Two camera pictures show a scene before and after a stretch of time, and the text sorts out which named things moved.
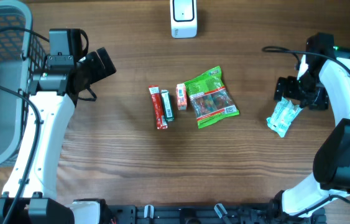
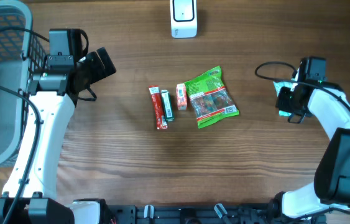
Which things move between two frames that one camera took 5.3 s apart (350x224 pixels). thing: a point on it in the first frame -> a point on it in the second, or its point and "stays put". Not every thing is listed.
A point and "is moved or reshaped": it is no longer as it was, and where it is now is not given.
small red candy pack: [181, 93] stays put
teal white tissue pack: [284, 114] is moved or reshaped
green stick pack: [168, 104] stays put
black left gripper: [94, 58] stays put
